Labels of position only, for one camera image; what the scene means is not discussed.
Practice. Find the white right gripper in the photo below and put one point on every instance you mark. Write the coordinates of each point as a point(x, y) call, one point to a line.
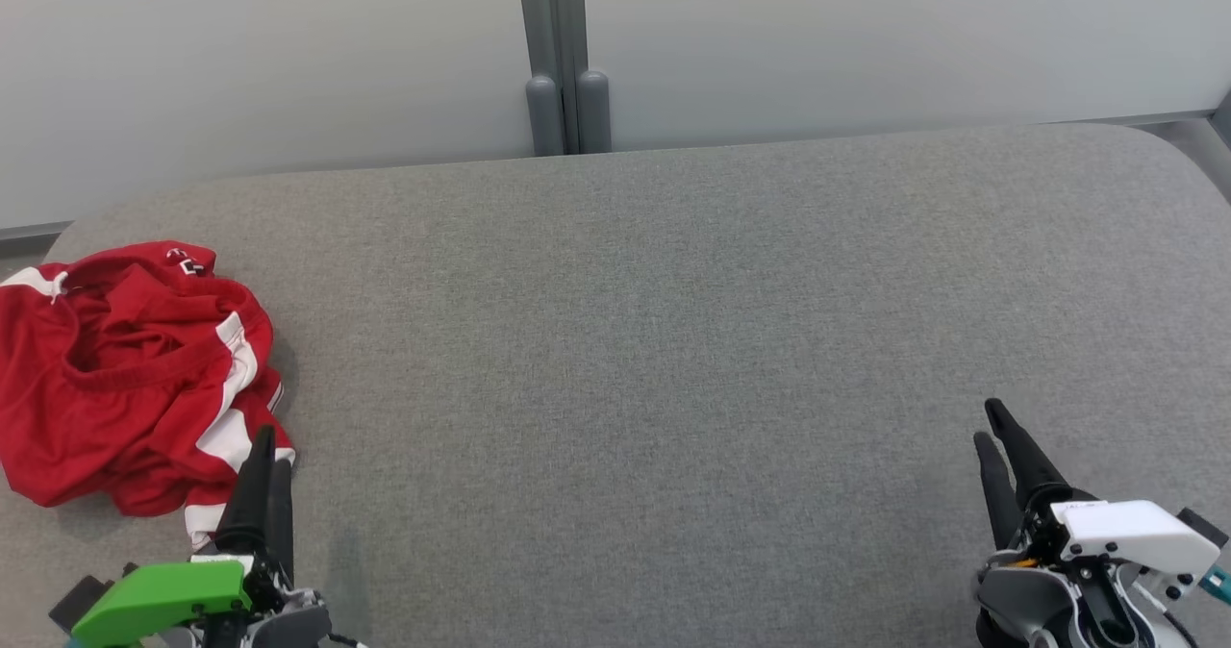
point(1125, 533)

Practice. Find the grey fabric sofa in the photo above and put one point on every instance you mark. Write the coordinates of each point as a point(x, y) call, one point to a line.
point(625, 360)

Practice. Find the red jersey white striped trim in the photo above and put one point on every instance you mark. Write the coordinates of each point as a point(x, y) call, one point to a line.
point(144, 259)

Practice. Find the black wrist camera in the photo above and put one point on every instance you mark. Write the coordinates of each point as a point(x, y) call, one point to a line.
point(1202, 525)
point(82, 602)

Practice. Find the grey metal frame leg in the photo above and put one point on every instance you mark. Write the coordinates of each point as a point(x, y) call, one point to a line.
point(1222, 119)

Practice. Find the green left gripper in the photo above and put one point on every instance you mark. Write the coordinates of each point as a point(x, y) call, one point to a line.
point(163, 595)

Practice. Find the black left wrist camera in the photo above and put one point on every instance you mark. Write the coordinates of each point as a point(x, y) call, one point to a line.
point(82, 602)

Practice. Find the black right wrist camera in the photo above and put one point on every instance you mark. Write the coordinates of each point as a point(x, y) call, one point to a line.
point(1202, 525)

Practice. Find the grey rounded post foot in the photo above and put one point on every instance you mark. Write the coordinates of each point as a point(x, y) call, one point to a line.
point(594, 110)
point(543, 114)

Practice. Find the grey partition frame post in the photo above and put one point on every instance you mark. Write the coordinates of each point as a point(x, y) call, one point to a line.
point(550, 13)

